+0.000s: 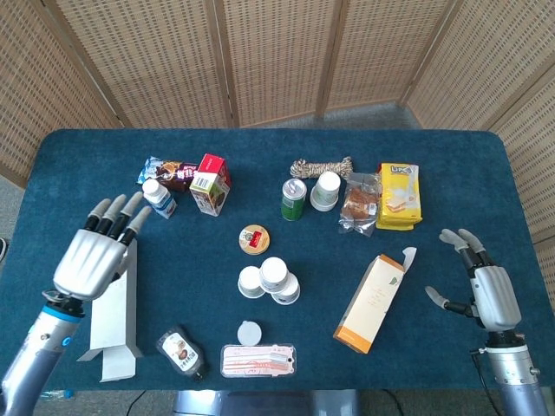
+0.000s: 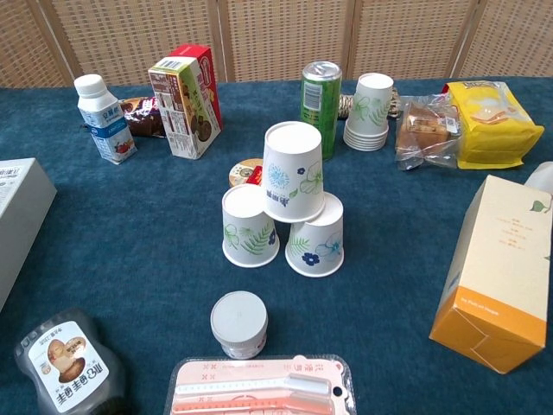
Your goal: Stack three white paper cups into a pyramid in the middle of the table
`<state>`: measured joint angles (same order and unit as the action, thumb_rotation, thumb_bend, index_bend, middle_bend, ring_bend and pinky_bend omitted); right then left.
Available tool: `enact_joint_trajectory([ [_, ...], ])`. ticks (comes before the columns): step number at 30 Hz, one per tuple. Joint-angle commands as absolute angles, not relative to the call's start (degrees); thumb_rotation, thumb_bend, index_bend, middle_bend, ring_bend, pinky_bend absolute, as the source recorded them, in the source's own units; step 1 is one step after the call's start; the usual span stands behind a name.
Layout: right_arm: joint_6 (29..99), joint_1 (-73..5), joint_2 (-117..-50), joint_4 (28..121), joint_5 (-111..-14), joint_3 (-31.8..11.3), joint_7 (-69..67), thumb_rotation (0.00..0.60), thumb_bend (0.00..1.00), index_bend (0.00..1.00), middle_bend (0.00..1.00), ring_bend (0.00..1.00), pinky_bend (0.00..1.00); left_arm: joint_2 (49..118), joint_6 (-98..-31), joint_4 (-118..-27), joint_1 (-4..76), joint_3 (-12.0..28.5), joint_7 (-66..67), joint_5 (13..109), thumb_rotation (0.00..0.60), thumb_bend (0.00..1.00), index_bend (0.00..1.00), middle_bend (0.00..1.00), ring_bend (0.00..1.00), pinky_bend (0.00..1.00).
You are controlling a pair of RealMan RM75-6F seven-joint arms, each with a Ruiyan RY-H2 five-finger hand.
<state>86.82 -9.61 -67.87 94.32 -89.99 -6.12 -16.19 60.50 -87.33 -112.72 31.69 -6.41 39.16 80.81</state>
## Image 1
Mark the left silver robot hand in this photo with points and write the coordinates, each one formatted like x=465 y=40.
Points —
x=91 y=260

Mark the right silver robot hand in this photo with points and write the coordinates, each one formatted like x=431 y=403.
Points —
x=496 y=299

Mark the paper cup with text print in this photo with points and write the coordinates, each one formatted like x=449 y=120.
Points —
x=274 y=273

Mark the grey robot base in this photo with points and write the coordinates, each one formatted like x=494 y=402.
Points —
x=264 y=403

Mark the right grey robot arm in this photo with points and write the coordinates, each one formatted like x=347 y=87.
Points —
x=513 y=372

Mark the stack of white paper cups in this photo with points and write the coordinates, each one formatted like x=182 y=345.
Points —
x=325 y=190

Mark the long white carton box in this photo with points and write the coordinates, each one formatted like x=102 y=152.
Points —
x=115 y=329

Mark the dark shoe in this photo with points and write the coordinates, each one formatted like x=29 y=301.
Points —
x=3 y=249

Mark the white milk bottle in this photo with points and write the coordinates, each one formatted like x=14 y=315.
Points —
x=159 y=199

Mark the brown chocolate snack wrapper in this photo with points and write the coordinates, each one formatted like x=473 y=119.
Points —
x=171 y=171

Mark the beige and orange carton box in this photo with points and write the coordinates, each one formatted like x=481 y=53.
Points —
x=373 y=299

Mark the dark sauce bottle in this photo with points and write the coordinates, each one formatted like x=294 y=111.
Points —
x=180 y=353

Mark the green brown drink carton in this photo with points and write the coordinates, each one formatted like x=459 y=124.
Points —
x=210 y=195

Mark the clear pen with blue cap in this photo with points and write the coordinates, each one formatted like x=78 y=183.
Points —
x=58 y=394

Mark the yellow snack bag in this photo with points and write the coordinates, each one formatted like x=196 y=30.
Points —
x=399 y=199

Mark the red carton box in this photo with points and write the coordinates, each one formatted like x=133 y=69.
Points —
x=213 y=164

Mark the bread in clear bag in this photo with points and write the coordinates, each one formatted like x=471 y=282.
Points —
x=357 y=203

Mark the small jar with white lid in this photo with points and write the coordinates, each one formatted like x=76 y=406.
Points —
x=249 y=333

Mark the blue felt table cover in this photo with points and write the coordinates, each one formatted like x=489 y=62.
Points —
x=325 y=255

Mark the pink razor blister pack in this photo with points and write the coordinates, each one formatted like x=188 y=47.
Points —
x=258 y=360

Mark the green drink can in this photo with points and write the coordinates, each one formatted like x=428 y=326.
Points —
x=294 y=199

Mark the wood rattan folding screen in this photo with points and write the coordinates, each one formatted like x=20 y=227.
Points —
x=277 y=56

